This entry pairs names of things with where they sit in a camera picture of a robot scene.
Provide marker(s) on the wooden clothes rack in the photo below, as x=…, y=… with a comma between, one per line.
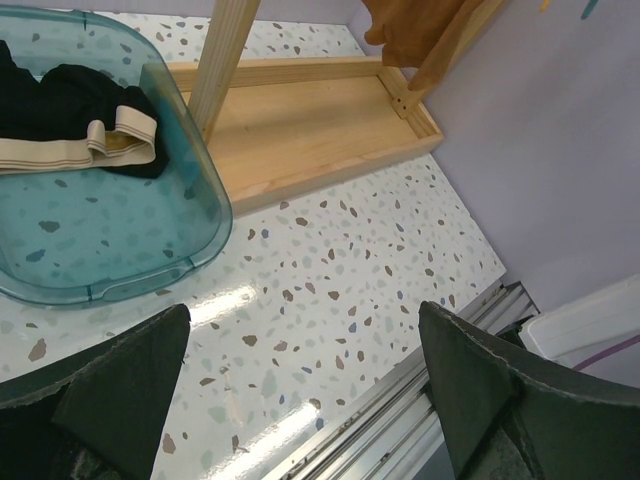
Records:
x=278, y=128

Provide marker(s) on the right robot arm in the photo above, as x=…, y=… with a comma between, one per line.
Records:
x=580, y=333

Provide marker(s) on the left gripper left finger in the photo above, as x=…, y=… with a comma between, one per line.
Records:
x=99, y=413

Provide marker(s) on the brown underwear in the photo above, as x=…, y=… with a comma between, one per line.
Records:
x=419, y=34

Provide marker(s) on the teal transparent plastic tub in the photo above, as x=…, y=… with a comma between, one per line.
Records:
x=85, y=236

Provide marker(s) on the teal plastic hanger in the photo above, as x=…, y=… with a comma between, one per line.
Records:
x=588, y=9

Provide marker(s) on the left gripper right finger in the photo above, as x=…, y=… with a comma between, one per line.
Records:
x=507, y=413

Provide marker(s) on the yellow clothespin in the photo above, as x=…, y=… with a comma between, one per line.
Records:
x=544, y=5

